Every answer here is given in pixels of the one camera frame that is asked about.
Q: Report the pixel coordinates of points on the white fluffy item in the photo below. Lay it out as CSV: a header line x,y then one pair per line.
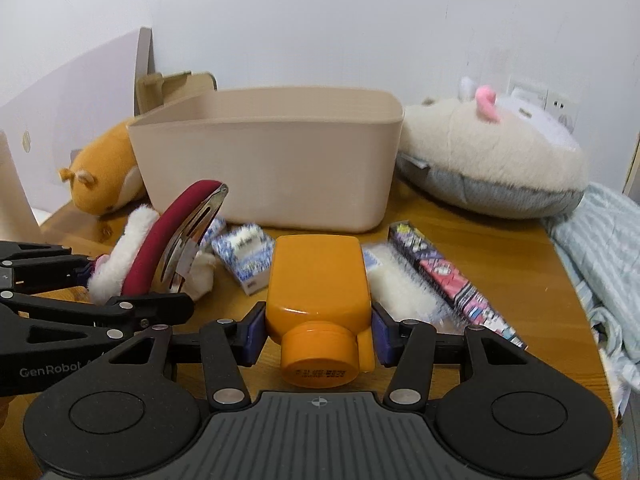
x,y
395,280

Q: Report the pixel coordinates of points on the pale lilac board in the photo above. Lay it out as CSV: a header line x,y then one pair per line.
x,y
75,95

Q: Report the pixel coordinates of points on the red hair clip white plush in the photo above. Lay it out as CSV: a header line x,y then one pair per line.
x,y
150,250

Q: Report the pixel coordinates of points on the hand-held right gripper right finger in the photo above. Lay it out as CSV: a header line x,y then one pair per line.
x,y
382,335

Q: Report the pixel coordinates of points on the pale blue striped cloth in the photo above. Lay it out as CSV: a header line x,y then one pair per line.
x,y
600,260

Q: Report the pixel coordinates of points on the orange hamster plush toy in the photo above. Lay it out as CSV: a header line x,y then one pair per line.
x,y
105,170

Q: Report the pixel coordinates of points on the long patterned black pink box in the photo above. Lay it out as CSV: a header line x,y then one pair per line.
x,y
450,275

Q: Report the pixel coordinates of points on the light wooden frame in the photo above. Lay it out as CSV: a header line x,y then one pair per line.
x,y
632,165

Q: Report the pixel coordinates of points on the orange plastic bottle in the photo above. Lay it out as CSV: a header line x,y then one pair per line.
x,y
315,285

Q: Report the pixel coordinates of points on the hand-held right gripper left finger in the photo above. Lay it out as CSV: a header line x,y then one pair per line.
x,y
252,334

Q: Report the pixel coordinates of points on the cream plush toy pink ear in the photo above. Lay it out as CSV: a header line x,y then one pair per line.
x,y
490,160

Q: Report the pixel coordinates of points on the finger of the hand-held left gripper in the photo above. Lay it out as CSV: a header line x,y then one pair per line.
x,y
45,270
160,307

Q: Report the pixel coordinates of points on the blue white tissue pack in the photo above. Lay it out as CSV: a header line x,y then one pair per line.
x,y
245,255

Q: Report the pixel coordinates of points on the beige plastic container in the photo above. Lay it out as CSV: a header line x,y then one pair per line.
x,y
265,170

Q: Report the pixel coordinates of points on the plywood stand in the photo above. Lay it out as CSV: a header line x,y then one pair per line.
x,y
175,90

